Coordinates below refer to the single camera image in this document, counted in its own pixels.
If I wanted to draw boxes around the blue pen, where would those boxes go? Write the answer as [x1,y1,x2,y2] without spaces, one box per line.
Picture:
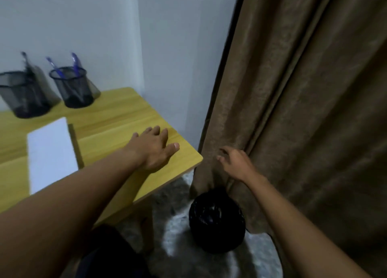
[45,56,66,79]
[71,52,83,77]

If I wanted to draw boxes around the black pen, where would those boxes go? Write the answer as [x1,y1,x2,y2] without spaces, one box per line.
[20,51,34,76]

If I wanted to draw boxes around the black trash bin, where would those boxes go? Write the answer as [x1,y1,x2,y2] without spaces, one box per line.
[188,186,247,254]

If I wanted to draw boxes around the black mesh pen cup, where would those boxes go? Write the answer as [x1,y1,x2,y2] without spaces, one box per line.
[49,66,95,109]
[0,71,52,119]

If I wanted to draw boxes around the person's right forearm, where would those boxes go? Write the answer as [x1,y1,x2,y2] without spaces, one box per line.
[245,173,372,278]

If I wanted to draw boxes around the person's right hand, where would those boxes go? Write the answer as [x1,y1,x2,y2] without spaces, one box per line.
[216,146,264,186]

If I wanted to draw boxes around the person's left hand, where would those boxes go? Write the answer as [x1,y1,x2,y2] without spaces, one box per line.
[124,125,181,173]

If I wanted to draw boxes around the person's left forearm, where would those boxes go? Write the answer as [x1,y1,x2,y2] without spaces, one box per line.
[0,149,143,278]

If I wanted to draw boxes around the white paper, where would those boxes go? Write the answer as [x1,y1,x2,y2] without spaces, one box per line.
[26,116,80,195]

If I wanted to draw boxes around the person's dark trousers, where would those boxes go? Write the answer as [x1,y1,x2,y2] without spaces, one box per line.
[74,224,155,278]

